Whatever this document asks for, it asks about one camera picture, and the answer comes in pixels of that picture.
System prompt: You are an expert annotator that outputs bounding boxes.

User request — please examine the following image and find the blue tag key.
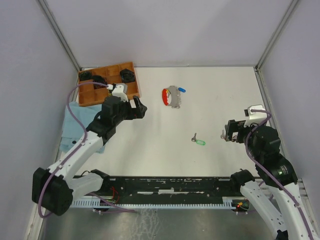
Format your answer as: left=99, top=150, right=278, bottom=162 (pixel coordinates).
left=178, top=87, right=186, bottom=93

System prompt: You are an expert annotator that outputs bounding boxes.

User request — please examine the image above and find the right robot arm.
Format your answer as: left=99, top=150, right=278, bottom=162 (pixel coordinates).
left=222, top=120, right=320, bottom=240

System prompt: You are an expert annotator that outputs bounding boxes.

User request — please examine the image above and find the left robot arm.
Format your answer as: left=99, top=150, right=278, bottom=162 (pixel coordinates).
left=31, top=96, right=148, bottom=216

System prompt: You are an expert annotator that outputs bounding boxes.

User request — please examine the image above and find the green tag key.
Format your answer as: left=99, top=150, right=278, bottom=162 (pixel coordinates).
left=191, top=133, right=206, bottom=146

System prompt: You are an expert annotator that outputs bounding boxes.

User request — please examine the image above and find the black coil top right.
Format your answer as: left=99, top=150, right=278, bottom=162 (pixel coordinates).
left=119, top=68, right=136, bottom=84

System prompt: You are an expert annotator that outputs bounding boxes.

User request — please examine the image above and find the black coil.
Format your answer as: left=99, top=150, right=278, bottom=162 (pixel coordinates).
left=92, top=75, right=107, bottom=90
left=119, top=68, right=136, bottom=84
left=78, top=71, right=92, bottom=82

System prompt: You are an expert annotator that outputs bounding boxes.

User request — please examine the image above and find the wooden compartment tray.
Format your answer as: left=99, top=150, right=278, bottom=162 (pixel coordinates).
left=78, top=61, right=140, bottom=107

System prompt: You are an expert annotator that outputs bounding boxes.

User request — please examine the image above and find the black coil top left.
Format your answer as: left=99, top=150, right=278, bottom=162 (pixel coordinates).
left=78, top=71, right=92, bottom=82

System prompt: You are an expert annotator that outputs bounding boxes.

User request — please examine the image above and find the light blue cloth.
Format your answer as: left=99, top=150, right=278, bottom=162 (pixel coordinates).
left=59, top=101, right=102, bottom=153

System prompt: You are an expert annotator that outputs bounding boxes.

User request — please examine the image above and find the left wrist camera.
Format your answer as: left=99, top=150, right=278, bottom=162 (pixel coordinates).
left=106, top=83, right=129, bottom=102

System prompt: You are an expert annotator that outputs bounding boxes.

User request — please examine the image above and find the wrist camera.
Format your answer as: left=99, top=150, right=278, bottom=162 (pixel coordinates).
left=106, top=83, right=129, bottom=102
left=244, top=104, right=268, bottom=127

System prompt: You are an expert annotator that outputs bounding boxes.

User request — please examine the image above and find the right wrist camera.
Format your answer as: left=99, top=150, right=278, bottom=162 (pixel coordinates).
left=244, top=104, right=268, bottom=127

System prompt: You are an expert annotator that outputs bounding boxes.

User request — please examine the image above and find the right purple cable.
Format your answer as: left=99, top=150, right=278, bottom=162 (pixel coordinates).
left=244, top=108, right=314, bottom=240

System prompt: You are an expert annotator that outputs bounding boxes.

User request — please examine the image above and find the slotted cable duct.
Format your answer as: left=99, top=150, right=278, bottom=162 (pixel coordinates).
left=70, top=196, right=248, bottom=210

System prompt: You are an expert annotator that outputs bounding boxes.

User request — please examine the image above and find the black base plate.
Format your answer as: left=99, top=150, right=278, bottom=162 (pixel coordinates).
left=94, top=176, right=244, bottom=204

